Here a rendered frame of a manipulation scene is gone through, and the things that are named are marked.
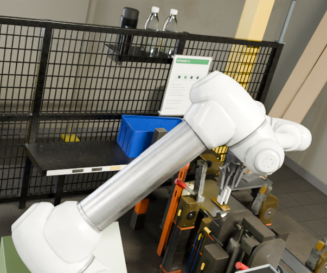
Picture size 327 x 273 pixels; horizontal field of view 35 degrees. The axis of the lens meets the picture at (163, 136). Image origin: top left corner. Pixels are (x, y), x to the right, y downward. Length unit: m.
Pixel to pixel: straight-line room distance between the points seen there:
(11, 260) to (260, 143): 0.79
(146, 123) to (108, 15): 2.16
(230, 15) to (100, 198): 3.88
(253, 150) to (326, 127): 3.70
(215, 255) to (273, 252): 0.18
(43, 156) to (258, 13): 1.25
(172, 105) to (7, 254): 1.19
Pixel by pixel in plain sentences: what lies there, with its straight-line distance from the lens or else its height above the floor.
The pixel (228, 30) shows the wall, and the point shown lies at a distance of 5.16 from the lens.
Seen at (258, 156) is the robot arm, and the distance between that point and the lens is 1.37.
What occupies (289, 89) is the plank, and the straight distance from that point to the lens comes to 4.78.
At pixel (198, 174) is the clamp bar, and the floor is 1.16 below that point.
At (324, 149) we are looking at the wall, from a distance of 5.07.
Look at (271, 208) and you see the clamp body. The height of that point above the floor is 1.01.
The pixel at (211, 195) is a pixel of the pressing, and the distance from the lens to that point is 2.22.
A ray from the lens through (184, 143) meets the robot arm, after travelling 1.38.
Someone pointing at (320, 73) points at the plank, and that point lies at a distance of 4.61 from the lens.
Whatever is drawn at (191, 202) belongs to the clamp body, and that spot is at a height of 1.05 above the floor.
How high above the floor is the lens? 2.04
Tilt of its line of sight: 23 degrees down
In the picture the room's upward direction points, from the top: 15 degrees clockwise
